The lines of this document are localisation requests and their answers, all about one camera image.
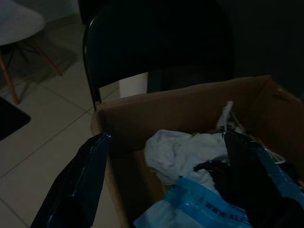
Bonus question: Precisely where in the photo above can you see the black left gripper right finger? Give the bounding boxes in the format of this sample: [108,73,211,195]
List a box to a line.
[224,132,304,228]

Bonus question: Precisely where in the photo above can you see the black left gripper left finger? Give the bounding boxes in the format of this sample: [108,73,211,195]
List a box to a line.
[30,132,113,228]

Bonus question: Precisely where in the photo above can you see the white plastic bag trash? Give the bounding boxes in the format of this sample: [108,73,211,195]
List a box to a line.
[144,129,230,187]

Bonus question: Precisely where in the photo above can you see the blue plastic bag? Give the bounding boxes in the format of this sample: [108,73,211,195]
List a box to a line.
[133,177,254,228]

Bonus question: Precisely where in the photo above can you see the white paper strip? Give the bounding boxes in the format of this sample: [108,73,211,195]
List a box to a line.
[216,101,236,133]

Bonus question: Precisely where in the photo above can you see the small black floor mat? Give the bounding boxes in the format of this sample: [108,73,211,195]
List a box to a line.
[0,96,31,143]

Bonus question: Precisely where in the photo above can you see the brown cardboard box red label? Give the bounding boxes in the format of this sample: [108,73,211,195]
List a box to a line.
[91,75,304,228]

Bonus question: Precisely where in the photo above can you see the black folding chair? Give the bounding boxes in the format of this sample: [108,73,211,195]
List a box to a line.
[82,0,236,112]

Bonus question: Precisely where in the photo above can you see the white chair wooden legs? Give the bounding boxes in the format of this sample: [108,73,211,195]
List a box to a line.
[0,0,64,105]

